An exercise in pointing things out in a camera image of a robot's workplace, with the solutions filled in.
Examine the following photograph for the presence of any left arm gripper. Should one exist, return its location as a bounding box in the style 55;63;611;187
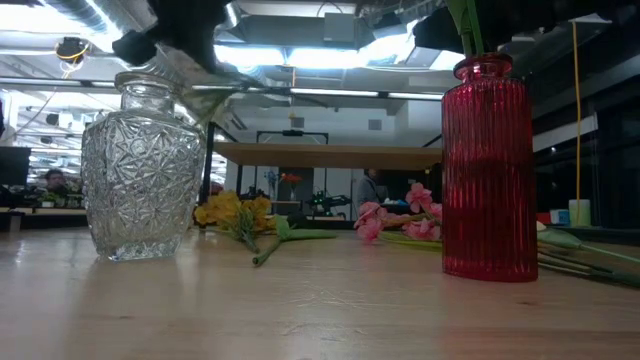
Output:
110;0;229;75

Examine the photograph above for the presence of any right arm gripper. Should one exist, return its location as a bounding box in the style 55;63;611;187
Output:
413;0;566;55

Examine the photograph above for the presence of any background wooden desk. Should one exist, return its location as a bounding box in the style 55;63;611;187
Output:
0;207;87;232

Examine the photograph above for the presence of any red ribbed glass vase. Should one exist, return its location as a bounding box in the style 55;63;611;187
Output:
441;52;540;284

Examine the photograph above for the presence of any background orange flower bouquet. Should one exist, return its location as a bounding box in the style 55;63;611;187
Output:
279;172;304;202

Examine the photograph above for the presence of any red artificial tulip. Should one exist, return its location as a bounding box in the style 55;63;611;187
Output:
443;0;474;51

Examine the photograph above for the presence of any cream artificial tulip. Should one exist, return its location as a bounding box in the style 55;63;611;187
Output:
536;221;640;265

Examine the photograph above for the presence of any yellow hanging cable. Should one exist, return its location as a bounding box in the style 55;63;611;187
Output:
571;19;584;227

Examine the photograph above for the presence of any pale green cylinder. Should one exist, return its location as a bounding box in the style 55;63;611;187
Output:
568;198;592;228

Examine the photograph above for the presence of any yellow artificial flower bunch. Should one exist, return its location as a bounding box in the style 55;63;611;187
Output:
193;189;277;254

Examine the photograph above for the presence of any pink artificial tulip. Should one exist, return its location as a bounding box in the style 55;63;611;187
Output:
464;0;487;57

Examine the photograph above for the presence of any wooden shelf with black legs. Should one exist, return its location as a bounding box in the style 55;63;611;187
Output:
199;121;444;234

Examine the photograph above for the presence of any black monitor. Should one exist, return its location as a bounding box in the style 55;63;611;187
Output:
0;146;32;187

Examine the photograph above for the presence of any pink artificial blossom spray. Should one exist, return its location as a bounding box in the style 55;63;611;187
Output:
353;182;640;290

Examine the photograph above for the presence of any white artificial blossom spray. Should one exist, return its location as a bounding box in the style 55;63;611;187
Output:
144;42;266;129

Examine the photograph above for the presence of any background black gantry frame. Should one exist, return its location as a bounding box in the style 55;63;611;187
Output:
254;128;331;216

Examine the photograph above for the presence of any person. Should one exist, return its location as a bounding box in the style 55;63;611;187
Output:
42;168;71;197
355;168;386;206

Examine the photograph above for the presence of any black ceiling cable reel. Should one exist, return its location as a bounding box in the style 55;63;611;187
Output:
54;35;91;65

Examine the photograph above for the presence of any clear cut-glass vase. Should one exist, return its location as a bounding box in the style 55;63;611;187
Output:
81;70;208;263

